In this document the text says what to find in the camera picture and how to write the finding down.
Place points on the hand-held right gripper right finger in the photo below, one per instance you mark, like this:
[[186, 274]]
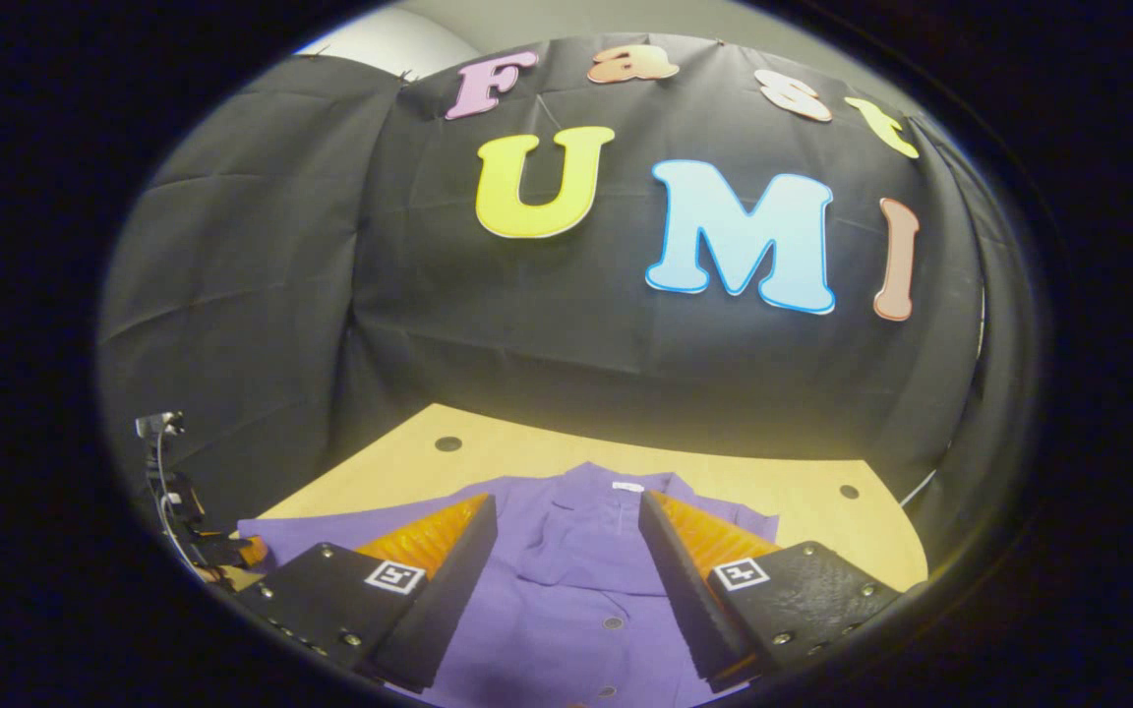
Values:
[[685, 600]]

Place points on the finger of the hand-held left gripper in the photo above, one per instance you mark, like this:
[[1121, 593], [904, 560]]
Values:
[[242, 553]]

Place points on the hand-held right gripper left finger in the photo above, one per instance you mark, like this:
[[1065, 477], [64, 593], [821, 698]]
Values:
[[448, 600]]

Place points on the purple button shirt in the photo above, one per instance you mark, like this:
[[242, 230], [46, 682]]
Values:
[[566, 590]]

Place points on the black backdrop cloth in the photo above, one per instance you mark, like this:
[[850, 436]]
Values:
[[566, 324]]

